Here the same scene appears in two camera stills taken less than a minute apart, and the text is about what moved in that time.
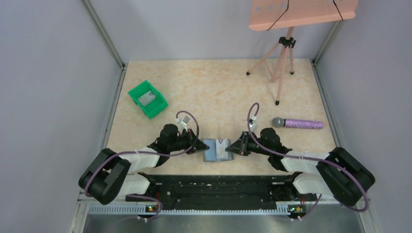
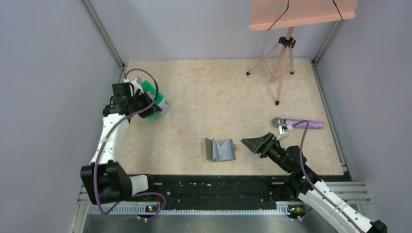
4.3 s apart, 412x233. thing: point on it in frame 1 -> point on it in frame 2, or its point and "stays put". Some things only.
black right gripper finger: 240,145 -> 259,145
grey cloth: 216,151 stays put
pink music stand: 274,15 stays put
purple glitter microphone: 280,122 stays put
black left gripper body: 194,145 -> 145,105
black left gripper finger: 198,146 -> 154,108
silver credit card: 221,154 -> 165,106
